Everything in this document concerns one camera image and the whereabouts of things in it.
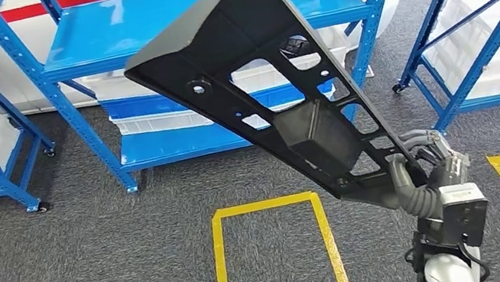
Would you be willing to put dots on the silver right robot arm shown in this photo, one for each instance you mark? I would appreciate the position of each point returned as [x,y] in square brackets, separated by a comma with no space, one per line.
[446,275]

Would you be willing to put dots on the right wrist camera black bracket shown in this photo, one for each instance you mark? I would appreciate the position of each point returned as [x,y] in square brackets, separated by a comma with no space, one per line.
[467,220]

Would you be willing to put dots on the black plastic plate bracket part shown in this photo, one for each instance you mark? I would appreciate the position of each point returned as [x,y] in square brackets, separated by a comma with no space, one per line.
[234,24]

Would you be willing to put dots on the white car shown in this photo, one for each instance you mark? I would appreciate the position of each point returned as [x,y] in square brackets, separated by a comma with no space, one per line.
[0,65]

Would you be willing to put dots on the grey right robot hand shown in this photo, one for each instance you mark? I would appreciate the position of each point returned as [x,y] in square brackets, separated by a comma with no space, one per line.
[444,162]

